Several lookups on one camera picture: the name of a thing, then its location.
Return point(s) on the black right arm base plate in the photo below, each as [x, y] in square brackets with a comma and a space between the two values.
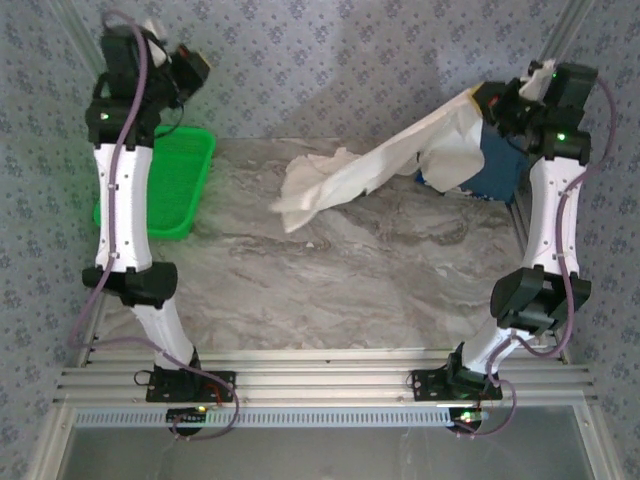
[430, 387]

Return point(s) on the white t-shirt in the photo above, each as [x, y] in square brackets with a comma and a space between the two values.
[350, 180]

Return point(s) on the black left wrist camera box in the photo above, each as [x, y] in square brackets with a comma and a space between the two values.
[192, 70]

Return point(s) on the aluminium frame leg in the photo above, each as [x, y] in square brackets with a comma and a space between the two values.
[597, 440]
[50, 440]

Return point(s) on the green plastic basket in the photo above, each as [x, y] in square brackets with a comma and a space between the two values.
[175, 175]

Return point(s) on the aluminium mounting rails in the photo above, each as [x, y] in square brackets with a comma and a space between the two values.
[320, 380]

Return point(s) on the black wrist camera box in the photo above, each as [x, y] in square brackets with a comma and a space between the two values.
[492, 107]
[192, 70]

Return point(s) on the aluminium corner post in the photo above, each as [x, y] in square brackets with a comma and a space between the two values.
[560, 37]
[75, 30]

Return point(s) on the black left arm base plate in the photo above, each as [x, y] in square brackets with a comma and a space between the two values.
[170, 392]

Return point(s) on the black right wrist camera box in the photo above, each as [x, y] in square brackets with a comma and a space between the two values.
[492, 107]

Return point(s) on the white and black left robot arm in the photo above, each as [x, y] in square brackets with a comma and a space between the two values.
[122, 210]

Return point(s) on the grey metal lower panel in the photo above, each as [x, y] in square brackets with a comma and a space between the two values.
[320, 455]

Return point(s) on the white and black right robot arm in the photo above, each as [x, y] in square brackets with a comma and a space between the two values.
[550, 225]

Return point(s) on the folded blue t-shirt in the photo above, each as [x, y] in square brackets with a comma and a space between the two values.
[500, 170]

